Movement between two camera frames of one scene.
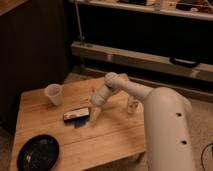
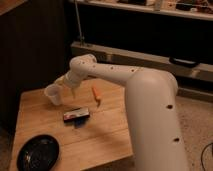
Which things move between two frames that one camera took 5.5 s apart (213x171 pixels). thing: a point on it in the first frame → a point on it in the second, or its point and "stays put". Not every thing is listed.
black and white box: [77, 115] stays put
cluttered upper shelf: [190, 9] stays put
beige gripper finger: [85, 100] → [61, 80]
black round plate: [40, 153] stays put
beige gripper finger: [95, 114] → [73, 93]
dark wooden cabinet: [34, 52] stays put
